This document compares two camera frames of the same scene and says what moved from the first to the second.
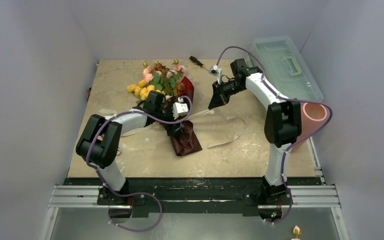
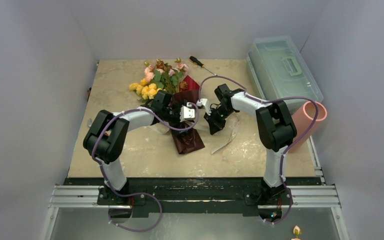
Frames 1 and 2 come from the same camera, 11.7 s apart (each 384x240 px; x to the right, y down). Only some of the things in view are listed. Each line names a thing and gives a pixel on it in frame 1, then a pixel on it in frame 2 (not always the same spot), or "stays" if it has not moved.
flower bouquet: [170, 82] stays
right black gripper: [220, 91] -> [216, 115]
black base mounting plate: [192, 198] stays
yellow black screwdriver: [192, 58] stays
